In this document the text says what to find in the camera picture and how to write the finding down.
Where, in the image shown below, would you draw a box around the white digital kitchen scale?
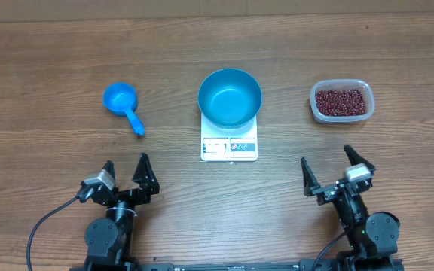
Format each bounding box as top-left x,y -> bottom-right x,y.
200,114 -> 258,162

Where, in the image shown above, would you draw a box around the clear plastic container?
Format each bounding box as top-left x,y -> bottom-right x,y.
310,79 -> 375,124

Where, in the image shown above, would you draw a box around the blue metal bowl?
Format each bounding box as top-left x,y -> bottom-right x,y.
197,68 -> 263,129

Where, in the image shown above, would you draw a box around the black cable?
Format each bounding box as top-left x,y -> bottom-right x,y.
312,230 -> 350,271
26,186 -> 93,271

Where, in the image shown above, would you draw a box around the right black cable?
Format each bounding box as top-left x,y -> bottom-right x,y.
312,230 -> 350,271

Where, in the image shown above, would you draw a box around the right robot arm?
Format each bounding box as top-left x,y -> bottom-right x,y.
298,145 -> 404,271

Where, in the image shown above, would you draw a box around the left black cable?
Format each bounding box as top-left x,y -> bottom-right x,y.
26,186 -> 93,271

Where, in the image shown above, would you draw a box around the blue plastic measuring scoop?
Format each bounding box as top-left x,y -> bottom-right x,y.
102,82 -> 145,136

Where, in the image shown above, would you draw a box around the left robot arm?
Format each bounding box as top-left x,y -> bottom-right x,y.
76,153 -> 160,271

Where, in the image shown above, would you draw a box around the red beans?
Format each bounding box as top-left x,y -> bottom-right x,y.
315,90 -> 366,117

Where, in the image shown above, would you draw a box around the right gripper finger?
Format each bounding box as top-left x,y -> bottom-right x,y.
344,145 -> 376,172
301,157 -> 321,196

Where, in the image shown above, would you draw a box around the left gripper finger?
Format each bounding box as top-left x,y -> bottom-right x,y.
132,153 -> 160,196
102,160 -> 116,181

